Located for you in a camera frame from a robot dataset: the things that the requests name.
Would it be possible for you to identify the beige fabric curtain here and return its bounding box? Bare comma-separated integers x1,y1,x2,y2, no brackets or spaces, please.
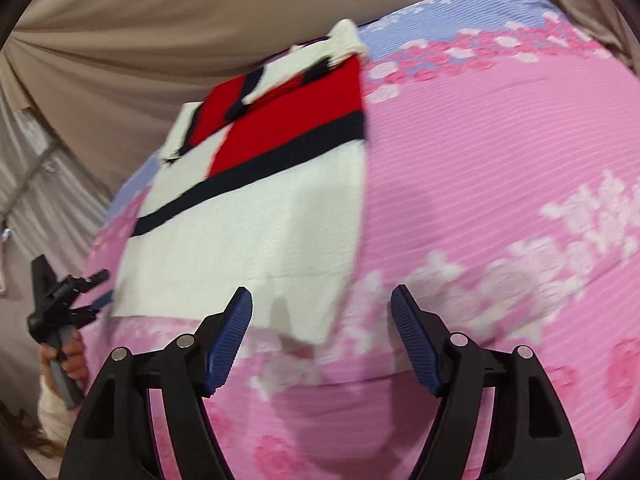
0,0,640,321

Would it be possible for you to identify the person's left forearm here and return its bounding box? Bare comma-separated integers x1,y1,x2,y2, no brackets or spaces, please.
36,377,82,453

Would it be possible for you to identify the person's left hand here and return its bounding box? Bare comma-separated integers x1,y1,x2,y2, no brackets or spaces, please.
39,331,89,397

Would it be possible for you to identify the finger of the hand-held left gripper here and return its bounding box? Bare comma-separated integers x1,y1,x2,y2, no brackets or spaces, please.
75,290,115,322
75,269,111,292

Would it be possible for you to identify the pink floral bed sheet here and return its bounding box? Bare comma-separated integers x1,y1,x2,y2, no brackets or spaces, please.
82,0,638,480

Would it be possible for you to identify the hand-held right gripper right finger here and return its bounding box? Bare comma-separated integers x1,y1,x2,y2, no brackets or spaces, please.
390,284,587,480

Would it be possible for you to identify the white red navy knit sweater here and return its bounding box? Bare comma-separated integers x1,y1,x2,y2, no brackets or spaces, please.
109,19,373,345

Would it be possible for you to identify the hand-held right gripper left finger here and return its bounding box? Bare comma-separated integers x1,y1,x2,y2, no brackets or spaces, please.
59,286,254,480

